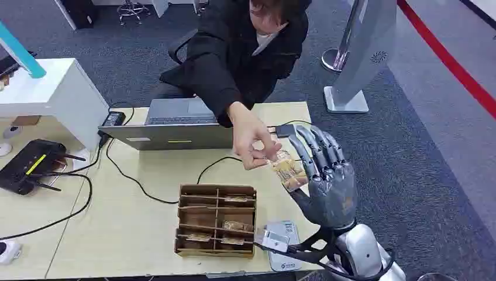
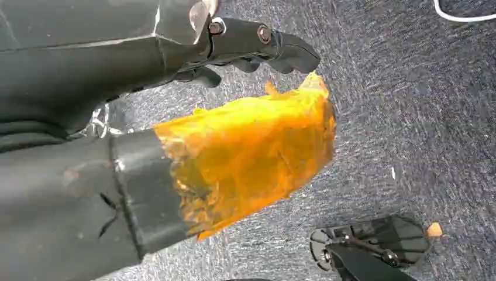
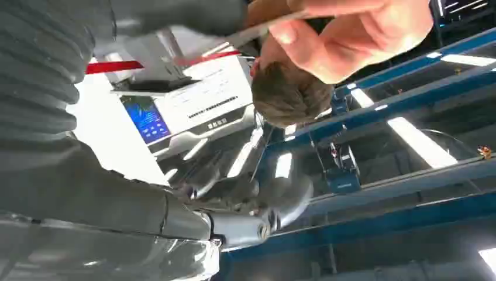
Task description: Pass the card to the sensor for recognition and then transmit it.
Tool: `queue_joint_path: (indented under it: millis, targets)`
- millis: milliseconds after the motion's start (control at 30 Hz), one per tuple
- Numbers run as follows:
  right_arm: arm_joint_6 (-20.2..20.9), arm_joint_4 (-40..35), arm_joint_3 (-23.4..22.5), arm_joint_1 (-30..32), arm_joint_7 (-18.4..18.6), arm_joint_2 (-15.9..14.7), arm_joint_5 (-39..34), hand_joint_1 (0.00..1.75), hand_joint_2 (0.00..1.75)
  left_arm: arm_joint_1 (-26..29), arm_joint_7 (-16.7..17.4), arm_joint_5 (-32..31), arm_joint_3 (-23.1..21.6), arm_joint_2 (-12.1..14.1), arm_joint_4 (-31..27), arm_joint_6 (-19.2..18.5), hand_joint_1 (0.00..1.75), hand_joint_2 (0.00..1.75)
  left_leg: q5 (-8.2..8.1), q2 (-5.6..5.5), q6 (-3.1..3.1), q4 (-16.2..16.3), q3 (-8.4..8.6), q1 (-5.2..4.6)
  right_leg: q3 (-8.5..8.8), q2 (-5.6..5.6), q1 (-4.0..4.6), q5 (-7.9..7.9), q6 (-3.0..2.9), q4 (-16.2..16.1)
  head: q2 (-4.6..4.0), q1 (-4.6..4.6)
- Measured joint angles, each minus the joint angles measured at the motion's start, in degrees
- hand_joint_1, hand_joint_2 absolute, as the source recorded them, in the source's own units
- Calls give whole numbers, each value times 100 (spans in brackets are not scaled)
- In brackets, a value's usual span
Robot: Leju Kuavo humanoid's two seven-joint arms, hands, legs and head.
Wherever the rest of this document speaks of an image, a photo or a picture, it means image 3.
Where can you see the white copier with blue screen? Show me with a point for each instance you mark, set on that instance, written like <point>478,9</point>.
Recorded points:
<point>201,101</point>

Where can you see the blue steel beam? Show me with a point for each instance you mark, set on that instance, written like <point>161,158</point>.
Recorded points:
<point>387,106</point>
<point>407,182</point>
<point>368,229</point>
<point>418,58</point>

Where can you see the blue hoist box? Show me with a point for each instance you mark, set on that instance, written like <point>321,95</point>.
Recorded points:
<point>343,174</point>

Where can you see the red strip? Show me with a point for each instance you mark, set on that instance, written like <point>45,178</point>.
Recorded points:
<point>112,66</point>

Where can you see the person's hand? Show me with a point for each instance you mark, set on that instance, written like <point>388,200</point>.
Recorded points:
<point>360,35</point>

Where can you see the right arm ribbed grey sleeve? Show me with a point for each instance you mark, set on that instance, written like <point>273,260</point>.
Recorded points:
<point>38,70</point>

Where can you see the dark monitor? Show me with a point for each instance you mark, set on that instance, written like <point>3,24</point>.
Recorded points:
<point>463,9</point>

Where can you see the long ceiling light panel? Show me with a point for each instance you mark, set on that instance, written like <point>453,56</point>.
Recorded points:
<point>422,143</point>

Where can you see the person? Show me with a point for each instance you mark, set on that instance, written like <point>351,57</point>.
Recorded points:
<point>290,97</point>

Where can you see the small orange fitting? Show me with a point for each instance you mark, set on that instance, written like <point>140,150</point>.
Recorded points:
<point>485,152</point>

